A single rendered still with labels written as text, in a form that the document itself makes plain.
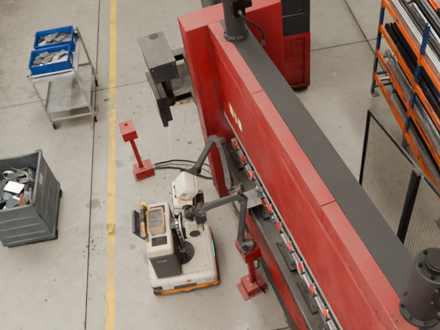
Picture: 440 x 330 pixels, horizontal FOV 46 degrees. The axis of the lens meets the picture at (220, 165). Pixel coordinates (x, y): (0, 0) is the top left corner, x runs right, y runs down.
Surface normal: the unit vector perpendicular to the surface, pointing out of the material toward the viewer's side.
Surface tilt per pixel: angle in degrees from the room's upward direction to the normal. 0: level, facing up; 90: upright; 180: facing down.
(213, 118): 90
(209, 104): 90
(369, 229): 0
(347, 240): 0
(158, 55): 0
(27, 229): 90
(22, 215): 90
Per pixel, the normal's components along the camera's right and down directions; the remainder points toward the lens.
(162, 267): 0.13, 0.74
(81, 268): -0.12, -0.65
